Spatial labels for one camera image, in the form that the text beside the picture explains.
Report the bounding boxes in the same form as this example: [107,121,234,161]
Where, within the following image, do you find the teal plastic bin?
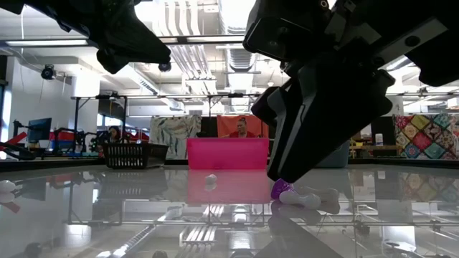
[315,140,351,169]

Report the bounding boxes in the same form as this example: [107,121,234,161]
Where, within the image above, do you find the black mesh basket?
[101,142,170,170]

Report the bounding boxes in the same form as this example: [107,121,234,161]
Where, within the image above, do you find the leaf patterned cloth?
[149,115,202,161]

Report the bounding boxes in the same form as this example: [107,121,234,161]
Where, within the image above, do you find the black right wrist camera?
[242,0,333,62]

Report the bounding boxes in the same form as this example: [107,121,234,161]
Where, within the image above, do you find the person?
[228,117,257,139]
[105,125,125,144]

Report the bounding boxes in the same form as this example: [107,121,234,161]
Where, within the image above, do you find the pink plastic bin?
[186,137,270,171]

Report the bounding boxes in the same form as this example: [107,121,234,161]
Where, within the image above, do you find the black monitor on arm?
[27,117,53,143]

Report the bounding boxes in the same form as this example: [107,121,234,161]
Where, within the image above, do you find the silver ventilation duct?
[217,0,266,113]

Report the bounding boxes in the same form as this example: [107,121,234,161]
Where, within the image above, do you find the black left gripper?
[67,0,173,75]

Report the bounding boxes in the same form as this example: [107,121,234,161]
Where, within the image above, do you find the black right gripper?
[322,0,459,87]

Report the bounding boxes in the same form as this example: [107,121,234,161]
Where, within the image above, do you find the purple plastic toy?
[270,178,341,215]

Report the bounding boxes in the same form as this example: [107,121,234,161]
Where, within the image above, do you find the colourful patchwork quilt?
[393,113,459,161]

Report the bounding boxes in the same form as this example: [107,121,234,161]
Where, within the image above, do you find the orange cloth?
[216,114,270,139]

